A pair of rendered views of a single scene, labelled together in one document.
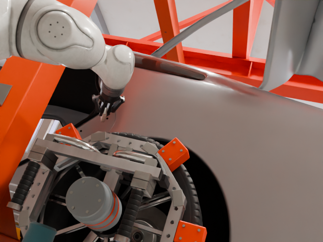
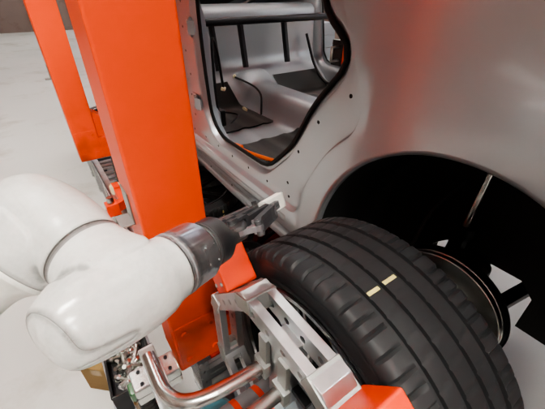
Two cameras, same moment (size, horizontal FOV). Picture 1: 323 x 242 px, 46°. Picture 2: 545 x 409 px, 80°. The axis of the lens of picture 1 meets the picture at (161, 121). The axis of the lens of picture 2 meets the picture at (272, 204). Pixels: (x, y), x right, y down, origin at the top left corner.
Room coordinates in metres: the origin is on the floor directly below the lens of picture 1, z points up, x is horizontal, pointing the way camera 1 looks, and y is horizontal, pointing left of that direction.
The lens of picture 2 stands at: (1.07, -0.09, 1.59)
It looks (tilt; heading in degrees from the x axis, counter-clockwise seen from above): 33 degrees down; 38
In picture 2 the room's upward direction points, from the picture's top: straight up
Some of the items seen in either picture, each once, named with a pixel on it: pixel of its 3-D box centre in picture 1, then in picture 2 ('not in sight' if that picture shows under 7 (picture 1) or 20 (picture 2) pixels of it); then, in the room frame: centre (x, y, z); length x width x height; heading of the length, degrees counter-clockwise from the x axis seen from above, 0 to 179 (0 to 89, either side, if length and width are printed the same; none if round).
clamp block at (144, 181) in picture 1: (143, 183); not in sight; (1.10, -0.01, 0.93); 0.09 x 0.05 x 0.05; 163
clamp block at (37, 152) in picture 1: (43, 157); (156, 376); (1.20, 0.32, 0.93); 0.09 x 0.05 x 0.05; 163
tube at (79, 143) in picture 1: (84, 142); (202, 351); (1.26, 0.22, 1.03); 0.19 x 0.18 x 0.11; 163
